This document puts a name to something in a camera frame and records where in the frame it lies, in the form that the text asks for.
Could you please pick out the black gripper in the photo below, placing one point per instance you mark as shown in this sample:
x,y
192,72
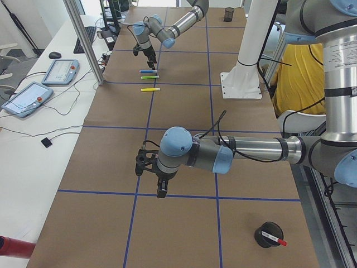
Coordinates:
x,y
148,52
164,176

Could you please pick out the blue marker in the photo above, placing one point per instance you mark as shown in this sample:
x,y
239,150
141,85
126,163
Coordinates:
x,y
148,71

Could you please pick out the red marker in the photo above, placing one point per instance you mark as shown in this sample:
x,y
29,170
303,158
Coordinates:
x,y
274,238

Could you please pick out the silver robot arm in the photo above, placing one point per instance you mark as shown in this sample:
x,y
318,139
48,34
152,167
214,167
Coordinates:
x,y
167,36
333,25

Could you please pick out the green marker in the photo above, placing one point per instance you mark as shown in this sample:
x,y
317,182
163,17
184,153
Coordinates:
x,y
148,77

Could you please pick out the yellow marker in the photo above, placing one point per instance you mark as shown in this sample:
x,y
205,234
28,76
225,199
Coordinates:
x,y
150,89

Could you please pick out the black mesh cup near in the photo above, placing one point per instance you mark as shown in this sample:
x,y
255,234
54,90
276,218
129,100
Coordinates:
x,y
228,16

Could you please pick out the black mesh cup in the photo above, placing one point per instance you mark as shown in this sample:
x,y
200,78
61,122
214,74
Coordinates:
x,y
272,229
228,16

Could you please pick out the far teach pendant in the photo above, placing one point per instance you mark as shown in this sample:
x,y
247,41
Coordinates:
x,y
61,72

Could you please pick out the teach pendant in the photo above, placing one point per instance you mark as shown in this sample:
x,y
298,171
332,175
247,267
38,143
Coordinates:
x,y
28,100
61,72

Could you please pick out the black computer mouse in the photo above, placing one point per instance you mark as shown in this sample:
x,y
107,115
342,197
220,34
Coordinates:
x,y
54,55

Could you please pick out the black mesh cup far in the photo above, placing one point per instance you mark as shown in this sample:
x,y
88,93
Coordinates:
x,y
272,229

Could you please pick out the small black sensor pad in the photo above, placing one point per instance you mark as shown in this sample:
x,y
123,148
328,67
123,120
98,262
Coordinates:
x,y
46,142

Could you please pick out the near teach pendant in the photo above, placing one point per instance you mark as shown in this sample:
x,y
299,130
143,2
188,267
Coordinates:
x,y
28,100

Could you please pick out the person in yellow shirt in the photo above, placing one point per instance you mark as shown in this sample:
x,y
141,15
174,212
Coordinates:
x,y
300,81

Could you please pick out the red cylinder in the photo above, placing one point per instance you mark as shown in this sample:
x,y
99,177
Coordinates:
x,y
11,247

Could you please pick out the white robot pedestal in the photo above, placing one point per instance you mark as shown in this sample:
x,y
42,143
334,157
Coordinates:
x,y
242,82

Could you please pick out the aluminium frame post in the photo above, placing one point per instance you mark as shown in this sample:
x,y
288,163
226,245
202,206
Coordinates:
x,y
79,28

